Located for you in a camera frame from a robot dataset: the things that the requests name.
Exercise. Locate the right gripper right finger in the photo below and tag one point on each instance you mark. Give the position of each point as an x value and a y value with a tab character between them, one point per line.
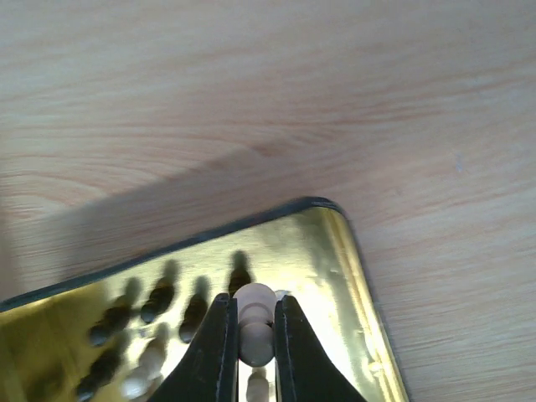
304	372

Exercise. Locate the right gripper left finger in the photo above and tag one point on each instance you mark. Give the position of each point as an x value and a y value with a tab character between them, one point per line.
208	371

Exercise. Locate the gold tin with pieces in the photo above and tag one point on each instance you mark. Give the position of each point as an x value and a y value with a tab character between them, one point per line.
116	334

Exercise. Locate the white pawn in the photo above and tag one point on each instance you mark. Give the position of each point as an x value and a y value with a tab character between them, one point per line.
256	304

